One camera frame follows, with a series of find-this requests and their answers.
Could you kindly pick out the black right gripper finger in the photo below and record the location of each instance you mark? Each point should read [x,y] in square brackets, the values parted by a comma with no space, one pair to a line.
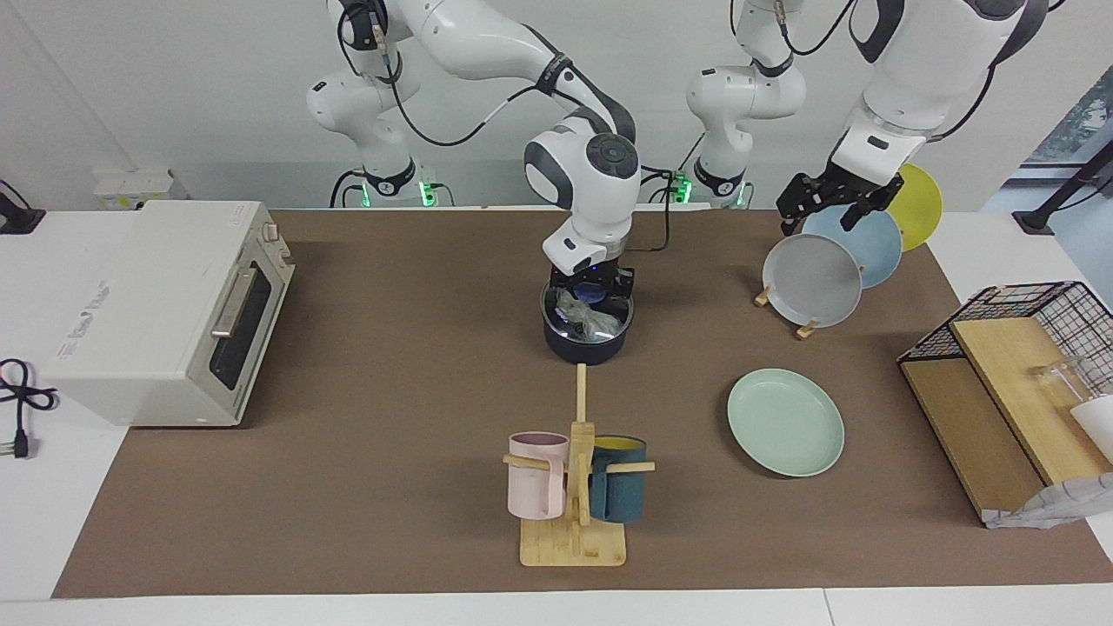
[624,290]
[558,292]

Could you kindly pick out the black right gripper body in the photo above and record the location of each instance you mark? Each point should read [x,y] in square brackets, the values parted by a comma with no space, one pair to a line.
[600,274]

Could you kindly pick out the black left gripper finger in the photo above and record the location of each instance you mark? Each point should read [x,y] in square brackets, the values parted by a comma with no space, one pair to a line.
[857,217]
[789,221]

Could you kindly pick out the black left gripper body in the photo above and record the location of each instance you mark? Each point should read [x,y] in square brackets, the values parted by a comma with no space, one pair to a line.
[848,189]

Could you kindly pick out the glass lid with blue knob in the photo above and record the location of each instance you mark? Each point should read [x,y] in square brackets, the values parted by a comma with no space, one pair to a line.
[594,296]

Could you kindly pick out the white vermicelli bundle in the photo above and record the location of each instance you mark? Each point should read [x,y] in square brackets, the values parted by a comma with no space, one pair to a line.
[591,323]

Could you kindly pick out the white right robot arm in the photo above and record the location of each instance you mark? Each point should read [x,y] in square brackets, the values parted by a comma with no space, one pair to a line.
[600,191]

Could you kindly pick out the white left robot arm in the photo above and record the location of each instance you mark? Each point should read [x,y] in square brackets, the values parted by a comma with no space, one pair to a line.
[913,69]

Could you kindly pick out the light blue plate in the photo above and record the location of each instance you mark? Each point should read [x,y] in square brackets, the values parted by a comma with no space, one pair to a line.
[878,252]

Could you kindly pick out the grey plate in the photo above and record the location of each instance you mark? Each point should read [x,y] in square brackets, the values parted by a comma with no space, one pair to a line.
[809,283]

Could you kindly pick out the yellow plate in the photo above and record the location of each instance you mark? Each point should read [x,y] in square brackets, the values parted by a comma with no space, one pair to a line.
[922,209]

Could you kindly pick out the wooden plate rack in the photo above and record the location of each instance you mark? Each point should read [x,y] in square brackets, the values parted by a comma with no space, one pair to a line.
[806,330]

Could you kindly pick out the pale green plate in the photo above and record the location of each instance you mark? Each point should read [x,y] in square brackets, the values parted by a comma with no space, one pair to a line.
[783,426]

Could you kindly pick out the black stand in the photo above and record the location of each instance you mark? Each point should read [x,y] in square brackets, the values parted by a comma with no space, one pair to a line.
[17,222]
[1035,222]

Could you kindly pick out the pink mug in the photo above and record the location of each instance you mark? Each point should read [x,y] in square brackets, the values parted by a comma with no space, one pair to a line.
[530,487]

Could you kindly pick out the dark teal mug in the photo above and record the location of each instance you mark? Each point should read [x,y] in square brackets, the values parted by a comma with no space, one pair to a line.
[622,496]

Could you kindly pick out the window pane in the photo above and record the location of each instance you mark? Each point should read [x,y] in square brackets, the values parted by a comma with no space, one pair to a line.
[1078,122]

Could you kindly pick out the wooden mug tree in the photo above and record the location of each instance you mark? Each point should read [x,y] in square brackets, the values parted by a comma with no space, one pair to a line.
[574,548]

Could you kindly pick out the brown table mat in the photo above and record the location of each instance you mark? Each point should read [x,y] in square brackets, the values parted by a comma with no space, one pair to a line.
[391,522]

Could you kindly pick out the white cup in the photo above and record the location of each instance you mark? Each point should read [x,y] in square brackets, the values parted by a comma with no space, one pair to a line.
[1097,426]

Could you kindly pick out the grey patterned cloth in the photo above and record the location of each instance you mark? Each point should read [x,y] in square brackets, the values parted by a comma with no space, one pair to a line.
[1061,504]

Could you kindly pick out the beige toaster oven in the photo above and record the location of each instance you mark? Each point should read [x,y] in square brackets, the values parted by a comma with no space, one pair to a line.
[130,330]

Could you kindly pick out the white wall box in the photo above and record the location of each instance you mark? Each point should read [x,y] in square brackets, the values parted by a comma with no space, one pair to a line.
[130,187]

